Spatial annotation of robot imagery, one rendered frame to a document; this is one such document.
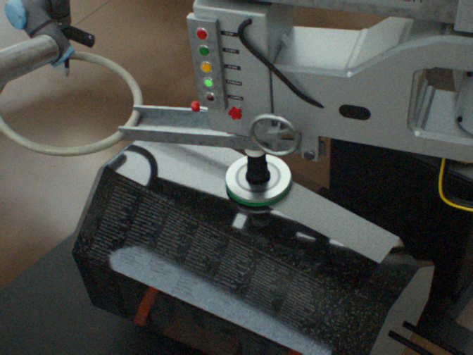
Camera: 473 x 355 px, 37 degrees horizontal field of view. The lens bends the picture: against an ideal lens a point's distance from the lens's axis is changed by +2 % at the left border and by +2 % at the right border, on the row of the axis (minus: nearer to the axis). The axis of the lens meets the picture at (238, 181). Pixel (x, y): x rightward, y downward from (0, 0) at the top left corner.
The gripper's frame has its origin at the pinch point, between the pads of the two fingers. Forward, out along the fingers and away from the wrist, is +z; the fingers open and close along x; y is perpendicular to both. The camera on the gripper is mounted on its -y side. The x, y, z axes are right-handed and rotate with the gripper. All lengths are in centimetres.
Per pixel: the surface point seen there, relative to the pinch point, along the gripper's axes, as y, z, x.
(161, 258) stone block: -27, 19, 72
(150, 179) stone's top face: -25, 8, 48
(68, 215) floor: 6, 103, -10
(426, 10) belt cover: -80, -86, 81
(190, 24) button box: -33, -63, 56
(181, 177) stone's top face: -36, 6, 49
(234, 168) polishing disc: -53, -1, 52
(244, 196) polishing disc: -53, -3, 65
